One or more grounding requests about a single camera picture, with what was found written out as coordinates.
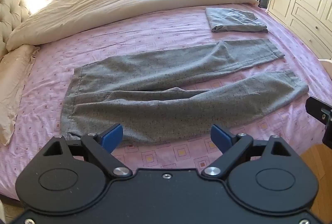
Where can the grey speckled pants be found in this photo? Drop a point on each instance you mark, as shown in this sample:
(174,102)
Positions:
(155,99)

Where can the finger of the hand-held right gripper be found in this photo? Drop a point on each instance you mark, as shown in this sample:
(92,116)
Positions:
(315,107)

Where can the pink patterned bedsheet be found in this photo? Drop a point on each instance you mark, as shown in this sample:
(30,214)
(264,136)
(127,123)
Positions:
(168,32)

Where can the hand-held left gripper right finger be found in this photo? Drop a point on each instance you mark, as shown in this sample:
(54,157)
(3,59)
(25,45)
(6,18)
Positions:
(220,137)

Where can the beige tufted headboard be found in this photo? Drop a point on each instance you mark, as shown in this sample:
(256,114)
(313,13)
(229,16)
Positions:
(10,11)

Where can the cream satin pillow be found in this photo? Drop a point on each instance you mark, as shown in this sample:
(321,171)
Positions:
(14,84)

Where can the folded light grey pants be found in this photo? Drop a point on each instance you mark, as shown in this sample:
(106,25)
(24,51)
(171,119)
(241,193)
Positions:
(233,20)

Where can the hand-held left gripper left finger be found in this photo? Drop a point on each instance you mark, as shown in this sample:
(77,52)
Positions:
(112,137)

